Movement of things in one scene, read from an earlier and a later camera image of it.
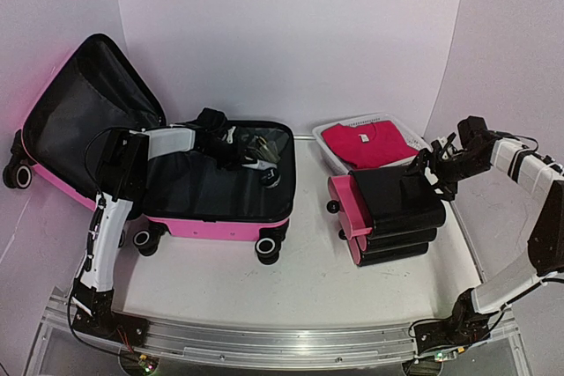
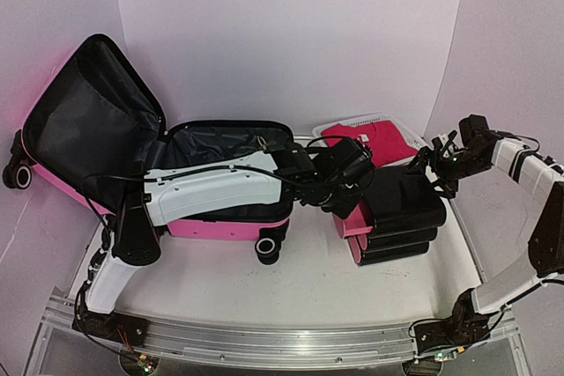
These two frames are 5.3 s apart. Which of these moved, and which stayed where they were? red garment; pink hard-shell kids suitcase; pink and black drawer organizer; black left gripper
Moved: black left gripper
Stayed: pink and black drawer organizer; red garment; pink hard-shell kids suitcase
